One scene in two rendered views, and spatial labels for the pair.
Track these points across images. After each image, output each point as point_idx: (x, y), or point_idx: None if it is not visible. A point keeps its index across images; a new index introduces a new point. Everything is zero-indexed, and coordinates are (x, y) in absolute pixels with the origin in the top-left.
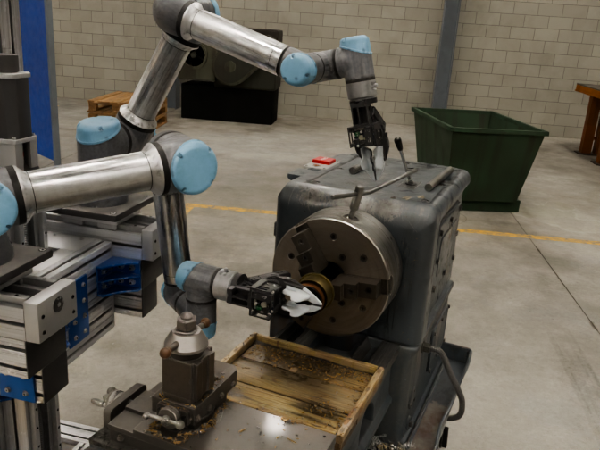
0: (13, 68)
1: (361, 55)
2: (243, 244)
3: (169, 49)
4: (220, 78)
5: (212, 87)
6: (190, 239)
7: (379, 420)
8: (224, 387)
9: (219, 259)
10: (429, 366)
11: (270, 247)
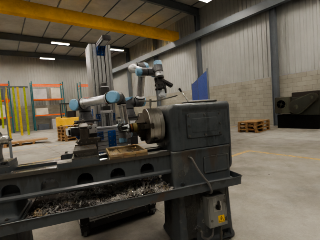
0: (104, 85)
1: (155, 65)
2: (255, 162)
3: (138, 77)
4: (292, 111)
5: (289, 115)
6: (236, 159)
7: (158, 173)
8: (93, 140)
9: (240, 165)
10: (206, 171)
11: (265, 164)
